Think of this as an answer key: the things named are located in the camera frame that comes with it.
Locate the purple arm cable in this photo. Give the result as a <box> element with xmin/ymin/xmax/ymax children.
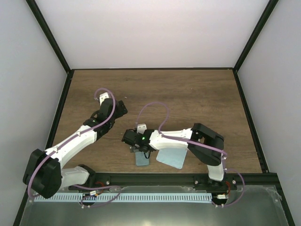
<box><xmin>27</xmin><ymin>88</ymin><xmax>122</xmax><ymax>209</ymax></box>
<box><xmin>136</xmin><ymin>102</ymin><xmax>246</xmax><ymax>208</ymax></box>

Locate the black aluminium frame post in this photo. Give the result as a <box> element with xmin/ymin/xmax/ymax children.
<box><xmin>26</xmin><ymin>0</ymin><xmax>71</xmax><ymax>73</ymax></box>

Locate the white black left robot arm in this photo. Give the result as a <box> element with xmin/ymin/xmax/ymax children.
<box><xmin>23</xmin><ymin>98</ymin><xmax>127</xmax><ymax>198</ymax></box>

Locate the black right frame post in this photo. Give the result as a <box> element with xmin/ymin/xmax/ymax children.
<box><xmin>233</xmin><ymin>0</ymin><xmax>279</xmax><ymax>73</ymax></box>

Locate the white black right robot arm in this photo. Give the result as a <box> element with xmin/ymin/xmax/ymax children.
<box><xmin>121</xmin><ymin>123</ymin><xmax>227</xmax><ymax>190</ymax></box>

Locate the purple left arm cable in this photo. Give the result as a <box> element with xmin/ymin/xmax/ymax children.
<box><xmin>27</xmin><ymin>88</ymin><xmax>122</xmax><ymax>209</ymax></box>

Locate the light blue slotted cable duct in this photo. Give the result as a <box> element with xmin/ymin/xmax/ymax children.
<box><xmin>34</xmin><ymin>193</ymin><xmax>212</xmax><ymax>203</ymax></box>

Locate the light blue cleaning cloth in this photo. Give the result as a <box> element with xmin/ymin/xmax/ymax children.
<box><xmin>156</xmin><ymin>148</ymin><xmax>187</xmax><ymax>170</ymax></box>

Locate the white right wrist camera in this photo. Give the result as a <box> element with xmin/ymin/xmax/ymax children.
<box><xmin>137</xmin><ymin>124</ymin><xmax>147</xmax><ymax>134</ymax></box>

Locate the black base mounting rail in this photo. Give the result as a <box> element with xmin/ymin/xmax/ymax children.
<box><xmin>82</xmin><ymin>173</ymin><xmax>280</xmax><ymax>191</ymax></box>

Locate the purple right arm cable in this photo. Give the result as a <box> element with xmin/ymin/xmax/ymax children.
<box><xmin>136</xmin><ymin>102</ymin><xmax>246</xmax><ymax>208</ymax></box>

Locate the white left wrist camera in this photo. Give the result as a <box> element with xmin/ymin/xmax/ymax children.
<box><xmin>98</xmin><ymin>92</ymin><xmax>110</xmax><ymax>105</ymax></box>

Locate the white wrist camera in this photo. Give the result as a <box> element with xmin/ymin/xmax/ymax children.
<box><xmin>137</xmin><ymin>124</ymin><xmax>147</xmax><ymax>134</ymax></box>
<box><xmin>98</xmin><ymin>92</ymin><xmax>110</xmax><ymax>105</ymax></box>

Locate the light blue glasses case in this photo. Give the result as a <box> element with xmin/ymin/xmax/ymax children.
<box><xmin>135</xmin><ymin>152</ymin><xmax>150</xmax><ymax>167</ymax></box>

